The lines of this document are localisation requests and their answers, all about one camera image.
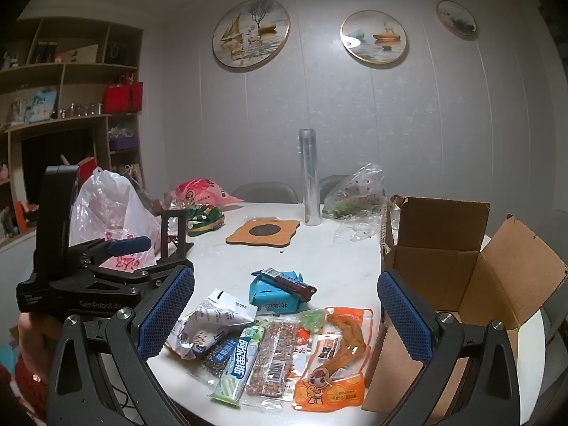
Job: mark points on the green jelly cup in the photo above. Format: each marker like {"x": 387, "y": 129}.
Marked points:
{"x": 312, "y": 320}

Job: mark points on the blue and white shelf box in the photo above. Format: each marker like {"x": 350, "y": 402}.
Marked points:
{"x": 42, "y": 105}

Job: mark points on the grey chair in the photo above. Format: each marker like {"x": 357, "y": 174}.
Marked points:
{"x": 333, "y": 188}
{"x": 264, "y": 193}

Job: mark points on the nut bar in clear wrapper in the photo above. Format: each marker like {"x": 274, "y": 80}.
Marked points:
{"x": 270, "y": 359}

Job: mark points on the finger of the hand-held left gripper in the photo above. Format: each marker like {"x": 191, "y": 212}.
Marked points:
{"x": 128, "y": 245}
{"x": 128, "y": 277}

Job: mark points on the clear plastic film roll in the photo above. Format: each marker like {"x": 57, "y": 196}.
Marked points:
{"x": 309, "y": 177}

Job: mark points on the round deer painting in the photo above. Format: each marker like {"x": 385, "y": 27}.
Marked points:
{"x": 375, "y": 39}

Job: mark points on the person's left forearm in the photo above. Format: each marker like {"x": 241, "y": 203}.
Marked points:
{"x": 31, "y": 364}

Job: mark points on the dark seed packet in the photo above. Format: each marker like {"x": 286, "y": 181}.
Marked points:
{"x": 215, "y": 357}

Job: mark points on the white plastic bag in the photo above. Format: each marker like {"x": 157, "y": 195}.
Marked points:
{"x": 106, "y": 206}

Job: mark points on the purple box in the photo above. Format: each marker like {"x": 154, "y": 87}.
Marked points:
{"x": 123, "y": 143}

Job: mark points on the pink snack bag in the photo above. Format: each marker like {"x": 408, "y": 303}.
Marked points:
{"x": 199, "y": 191}

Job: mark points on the crumpled white snack bag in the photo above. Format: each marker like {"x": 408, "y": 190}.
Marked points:
{"x": 217, "y": 315}

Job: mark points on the small round wall painting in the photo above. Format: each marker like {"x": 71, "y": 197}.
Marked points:
{"x": 457, "y": 19}

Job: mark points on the cardboard box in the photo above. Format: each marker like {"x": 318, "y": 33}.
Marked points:
{"x": 443, "y": 248}

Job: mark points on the orange bear-shaped coaster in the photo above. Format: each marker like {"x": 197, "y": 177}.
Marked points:
{"x": 262, "y": 231}

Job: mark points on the large round sailboat painting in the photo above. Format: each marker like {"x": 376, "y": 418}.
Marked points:
{"x": 250, "y": 33}

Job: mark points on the wooden shelf unit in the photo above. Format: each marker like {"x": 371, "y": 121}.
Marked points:
{"x": 66, "y": 84}

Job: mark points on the crumpled clear plastic wrap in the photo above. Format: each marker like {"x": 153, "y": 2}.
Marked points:
{"x": 359, "y": 230}

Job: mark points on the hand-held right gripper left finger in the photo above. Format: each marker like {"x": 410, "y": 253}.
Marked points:
{"x": 165, "y": 315}

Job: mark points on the small red snack packet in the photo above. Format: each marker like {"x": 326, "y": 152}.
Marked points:
{"x": 303, "y": 337}

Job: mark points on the orange chicken feet packet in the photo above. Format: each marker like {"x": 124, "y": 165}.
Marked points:
{"x": 333, "y": 364}

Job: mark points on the green and white candy bar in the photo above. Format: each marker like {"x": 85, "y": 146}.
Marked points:
{"x": 237, "y": 366}

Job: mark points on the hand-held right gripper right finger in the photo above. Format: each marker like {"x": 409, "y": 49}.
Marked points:
{"x": 404, "y": 317}

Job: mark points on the red bag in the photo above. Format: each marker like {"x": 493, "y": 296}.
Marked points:
{"x": 123, "y": 96}

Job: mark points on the clear red-dotted plastic bag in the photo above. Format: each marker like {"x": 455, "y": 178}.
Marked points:
{"x": 355, "y": 195}

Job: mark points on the black metal stand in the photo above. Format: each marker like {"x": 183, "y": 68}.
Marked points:
{"x": 175, "y": 230}

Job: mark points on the blue snack packet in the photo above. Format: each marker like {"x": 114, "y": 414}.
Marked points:
{"x": 270, "y": 299}

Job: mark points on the green snack pack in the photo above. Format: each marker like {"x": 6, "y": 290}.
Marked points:
{"x": 205, "y": 222}

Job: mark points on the brown chocolate bar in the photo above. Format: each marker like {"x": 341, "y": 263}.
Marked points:
{"x": 288, "y": 283}

